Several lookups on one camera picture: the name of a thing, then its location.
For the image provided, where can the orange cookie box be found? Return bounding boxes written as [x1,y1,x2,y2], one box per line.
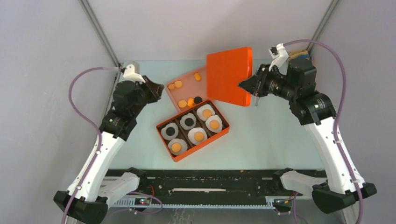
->
[156,100,230,162]

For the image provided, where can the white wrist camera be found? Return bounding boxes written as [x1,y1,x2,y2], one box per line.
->
[269,43,289,71]

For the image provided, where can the white paper cup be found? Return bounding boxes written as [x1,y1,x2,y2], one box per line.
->
[205,115,223,133]
[180,113,197,130]
[161,122,179,141]
[168,138,188,156]
[188,127,207,145]
[197,104,215,121]

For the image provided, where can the orange fish cookie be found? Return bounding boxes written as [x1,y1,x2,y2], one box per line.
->
[194,72,202,81]
[187,98,195,108]

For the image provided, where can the purple cable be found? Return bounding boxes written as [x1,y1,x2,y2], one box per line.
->
[283,39,364,224]
[61,66,123,224]

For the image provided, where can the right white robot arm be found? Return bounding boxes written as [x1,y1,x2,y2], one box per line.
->
[239,58,377,214]

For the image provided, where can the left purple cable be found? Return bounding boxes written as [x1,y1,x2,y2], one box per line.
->
[61,66,123,224]

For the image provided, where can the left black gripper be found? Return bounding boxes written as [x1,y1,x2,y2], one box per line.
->
[131,75,164,117]

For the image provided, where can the black sandwich cookie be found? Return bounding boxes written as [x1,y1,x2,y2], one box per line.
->
[193,96,203,104]
[184,117,195,127]
[165,127,176,137]

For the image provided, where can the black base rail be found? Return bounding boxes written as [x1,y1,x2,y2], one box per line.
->
[118,169,303,206]

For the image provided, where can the metal tongs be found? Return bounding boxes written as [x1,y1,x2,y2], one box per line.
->
[254,96,260,107]

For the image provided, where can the yellow blue cloth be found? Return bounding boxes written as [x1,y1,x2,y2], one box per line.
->
[288,49,311,60]

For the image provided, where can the pink cookie tray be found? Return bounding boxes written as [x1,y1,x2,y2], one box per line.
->
[165,66,216,113]

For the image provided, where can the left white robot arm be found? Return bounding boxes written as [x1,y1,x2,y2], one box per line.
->
[54,76,164,224]

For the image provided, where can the orange box lid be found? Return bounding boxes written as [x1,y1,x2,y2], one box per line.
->
[206,47,253,106]

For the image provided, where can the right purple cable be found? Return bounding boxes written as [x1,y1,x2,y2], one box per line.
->
[283,39,364,224]

